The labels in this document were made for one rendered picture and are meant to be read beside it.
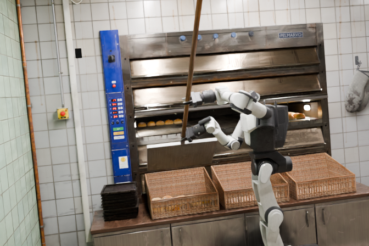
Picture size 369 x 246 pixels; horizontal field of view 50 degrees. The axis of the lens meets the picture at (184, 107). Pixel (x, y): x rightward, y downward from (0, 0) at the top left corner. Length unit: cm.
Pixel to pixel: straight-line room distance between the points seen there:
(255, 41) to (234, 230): 172
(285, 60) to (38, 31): 224
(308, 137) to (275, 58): 83
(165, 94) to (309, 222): 165
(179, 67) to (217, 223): 139
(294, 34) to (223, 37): 70
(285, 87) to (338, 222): 128
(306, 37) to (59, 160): 256
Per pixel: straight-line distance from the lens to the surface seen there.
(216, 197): 334
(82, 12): 365
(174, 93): 361
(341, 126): 418
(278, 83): 388
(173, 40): 365
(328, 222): 364
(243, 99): 243
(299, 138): 398
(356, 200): 373
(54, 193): 373
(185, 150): 315
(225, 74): 370
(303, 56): 399
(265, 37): 387
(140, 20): 364
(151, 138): 361
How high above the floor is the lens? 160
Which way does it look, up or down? 3 degrees down
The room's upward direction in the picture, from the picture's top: 5 degrees counter-clockwise
